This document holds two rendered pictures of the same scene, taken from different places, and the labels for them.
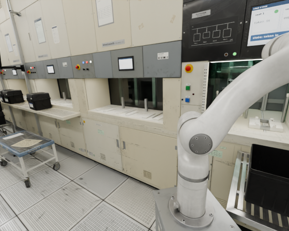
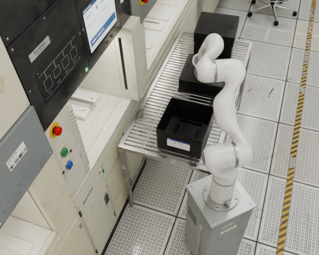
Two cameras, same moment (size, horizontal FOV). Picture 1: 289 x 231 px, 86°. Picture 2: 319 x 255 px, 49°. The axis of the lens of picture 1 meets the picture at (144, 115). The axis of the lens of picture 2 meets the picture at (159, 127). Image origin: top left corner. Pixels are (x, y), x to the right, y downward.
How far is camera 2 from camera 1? 1.64 m
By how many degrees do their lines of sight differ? 86
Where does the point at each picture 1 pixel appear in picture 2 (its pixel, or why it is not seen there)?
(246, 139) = (115, 131)
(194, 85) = (67, 139)
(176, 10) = (1, 67)
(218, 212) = not seen: hidden behind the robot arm
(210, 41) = (64, 75)
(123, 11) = not seen: outside the picture
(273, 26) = (99, 23)
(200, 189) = not seen: hidden behind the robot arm
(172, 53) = (30, 135)
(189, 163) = (235, 171)
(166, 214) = (233, 212)
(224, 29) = (70, 50)
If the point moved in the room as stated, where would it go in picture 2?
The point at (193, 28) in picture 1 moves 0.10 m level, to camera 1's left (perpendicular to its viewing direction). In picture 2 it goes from (40, 75) to (41, 93)
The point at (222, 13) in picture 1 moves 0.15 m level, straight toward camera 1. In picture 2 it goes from (61, 32) to (100, 35)
